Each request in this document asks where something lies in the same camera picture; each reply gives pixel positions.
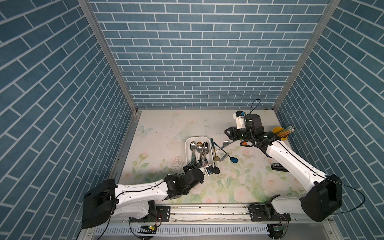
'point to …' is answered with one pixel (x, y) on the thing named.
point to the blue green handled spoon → (233, 160)
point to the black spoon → (216, 169)
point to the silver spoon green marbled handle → (193, 147)
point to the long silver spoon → (225, 143)
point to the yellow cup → (277, 129)
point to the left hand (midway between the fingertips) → (201, 165)
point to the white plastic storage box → (198, 151)
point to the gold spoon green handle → (216, 158)
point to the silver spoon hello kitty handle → (206, 150)
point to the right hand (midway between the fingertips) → (228, 131)
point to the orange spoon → (244, 143)
